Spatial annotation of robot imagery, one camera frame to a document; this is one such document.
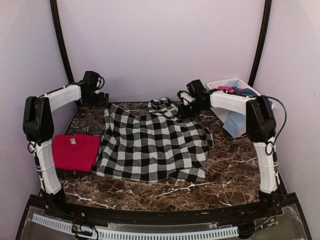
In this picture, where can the black front rail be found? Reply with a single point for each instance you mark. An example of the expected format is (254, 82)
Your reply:
(244, 214)

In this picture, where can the white plastic laundry bin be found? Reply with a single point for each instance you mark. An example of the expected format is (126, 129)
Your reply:
(247, 86)

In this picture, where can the left black frame post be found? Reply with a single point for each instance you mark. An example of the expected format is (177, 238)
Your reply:
(60, 40)

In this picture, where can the white slotted cable duct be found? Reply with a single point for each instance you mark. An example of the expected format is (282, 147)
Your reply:
(117, 231)

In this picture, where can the black white plaid shirt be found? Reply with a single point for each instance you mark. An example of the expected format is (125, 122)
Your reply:
(153, 146)

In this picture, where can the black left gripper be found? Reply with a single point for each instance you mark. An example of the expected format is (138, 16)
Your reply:
(101, 102)

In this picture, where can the right black frame post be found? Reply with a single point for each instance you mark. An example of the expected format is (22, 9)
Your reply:
(261, 42)

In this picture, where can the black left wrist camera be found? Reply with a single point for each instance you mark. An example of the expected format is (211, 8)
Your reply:
(95, 80)

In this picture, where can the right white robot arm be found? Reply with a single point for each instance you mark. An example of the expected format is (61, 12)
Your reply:
(260, 126)

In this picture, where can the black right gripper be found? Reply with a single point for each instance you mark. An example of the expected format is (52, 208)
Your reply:
(184, 115)

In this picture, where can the pink garment in bin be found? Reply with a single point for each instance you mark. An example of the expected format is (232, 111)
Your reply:
(230, 89)

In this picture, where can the folded red t-shirt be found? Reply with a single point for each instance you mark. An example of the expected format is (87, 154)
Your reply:
(75, 152)

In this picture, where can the blue garment in bin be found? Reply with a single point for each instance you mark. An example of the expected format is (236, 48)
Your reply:
(245, 92)

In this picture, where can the light blue cloth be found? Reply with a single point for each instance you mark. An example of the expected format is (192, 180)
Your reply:
(234, 123)

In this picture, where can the black frame post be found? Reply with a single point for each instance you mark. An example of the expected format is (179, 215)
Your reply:
(60, 40)
(261, 42)

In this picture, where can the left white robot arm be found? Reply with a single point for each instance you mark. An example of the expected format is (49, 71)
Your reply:
(38, 127)

